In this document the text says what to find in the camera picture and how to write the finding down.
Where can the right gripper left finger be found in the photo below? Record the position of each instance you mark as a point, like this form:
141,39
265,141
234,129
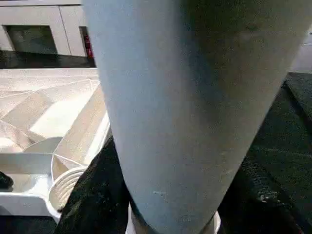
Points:
97,200

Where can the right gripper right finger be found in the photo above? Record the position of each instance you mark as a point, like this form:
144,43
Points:
258,204

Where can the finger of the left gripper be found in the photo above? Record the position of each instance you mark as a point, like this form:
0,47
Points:
5,180

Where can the white plastic table top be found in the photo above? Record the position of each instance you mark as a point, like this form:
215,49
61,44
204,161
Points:
48,112

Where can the white plastic table leg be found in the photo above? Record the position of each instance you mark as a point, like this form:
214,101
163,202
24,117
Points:
185,97

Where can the white cabinet with glass doors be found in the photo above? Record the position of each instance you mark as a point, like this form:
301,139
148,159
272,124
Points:
68,29

